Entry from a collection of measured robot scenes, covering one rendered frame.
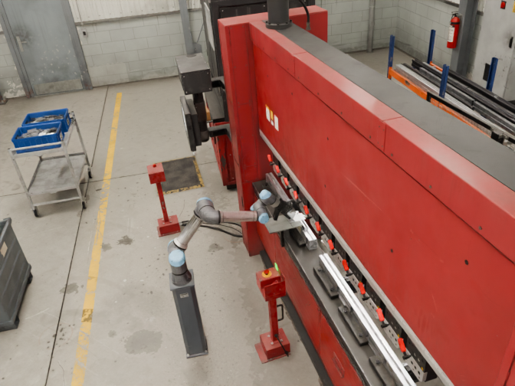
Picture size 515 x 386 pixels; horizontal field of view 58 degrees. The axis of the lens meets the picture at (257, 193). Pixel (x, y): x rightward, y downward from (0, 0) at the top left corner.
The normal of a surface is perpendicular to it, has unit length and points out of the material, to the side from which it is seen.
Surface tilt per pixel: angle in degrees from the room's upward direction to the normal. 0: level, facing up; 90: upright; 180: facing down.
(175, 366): 0
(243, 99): 90
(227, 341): 0
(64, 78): 90
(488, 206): 90
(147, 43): 90
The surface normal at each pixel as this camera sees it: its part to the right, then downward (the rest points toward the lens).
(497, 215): -0.95, 0.22
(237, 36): 0.30, 0.50
